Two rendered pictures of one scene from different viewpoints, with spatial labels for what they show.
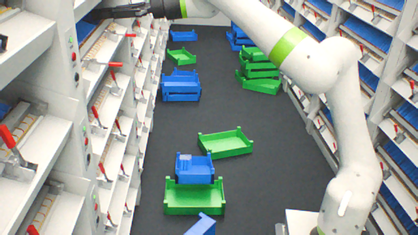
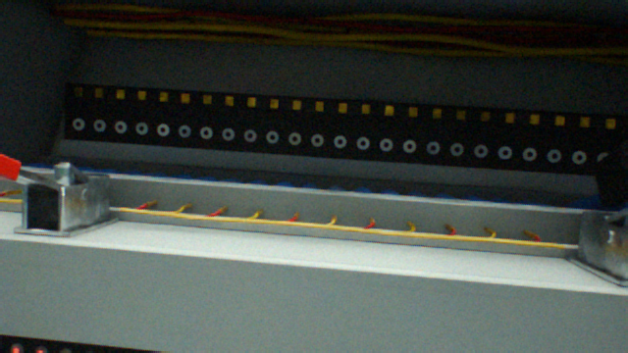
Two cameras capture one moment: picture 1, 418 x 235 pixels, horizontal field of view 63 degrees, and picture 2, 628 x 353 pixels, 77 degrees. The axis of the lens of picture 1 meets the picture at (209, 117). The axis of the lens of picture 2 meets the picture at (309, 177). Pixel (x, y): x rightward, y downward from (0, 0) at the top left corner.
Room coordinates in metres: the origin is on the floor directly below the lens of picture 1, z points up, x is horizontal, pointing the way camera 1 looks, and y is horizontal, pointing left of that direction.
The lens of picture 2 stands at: (0.98, 0.13, 0.89)
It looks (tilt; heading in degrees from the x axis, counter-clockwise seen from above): 16 degrees up; 99
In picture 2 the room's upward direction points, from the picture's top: 5 degrees clockwise
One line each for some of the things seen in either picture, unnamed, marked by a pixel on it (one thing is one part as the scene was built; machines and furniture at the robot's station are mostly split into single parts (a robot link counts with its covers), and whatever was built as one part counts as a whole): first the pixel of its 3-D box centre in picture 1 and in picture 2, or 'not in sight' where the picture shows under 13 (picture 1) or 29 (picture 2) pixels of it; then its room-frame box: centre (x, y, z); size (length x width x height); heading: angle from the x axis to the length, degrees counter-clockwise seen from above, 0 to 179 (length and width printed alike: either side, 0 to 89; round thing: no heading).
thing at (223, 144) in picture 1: (225, 142); not in sight; (1.85, -0.11, 0.04); 0.30 x 0.20 x 0.08; 113
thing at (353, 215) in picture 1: (345, 207); not in sight; (0.79, -0.43, 0.52); 0.16 x 0.13 x 0.19; 146
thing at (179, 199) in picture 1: (194, 194); not in sight; (1.34, 0.05, 0.04); 0.30 x 0.20 x 0.08; 95
